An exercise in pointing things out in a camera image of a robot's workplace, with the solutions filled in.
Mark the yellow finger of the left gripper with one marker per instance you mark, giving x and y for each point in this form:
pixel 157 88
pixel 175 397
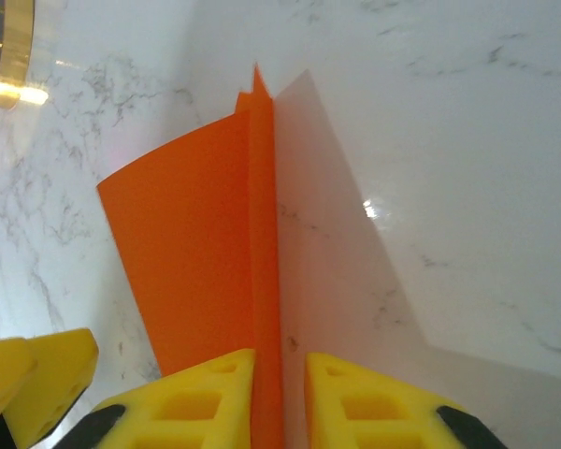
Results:
pixel 2 369
pixel 58 374

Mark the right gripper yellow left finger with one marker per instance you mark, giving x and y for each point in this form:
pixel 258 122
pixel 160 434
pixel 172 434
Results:
pixel 182 411

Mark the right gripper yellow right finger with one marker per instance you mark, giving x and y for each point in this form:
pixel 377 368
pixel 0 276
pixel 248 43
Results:
pixel 378 411

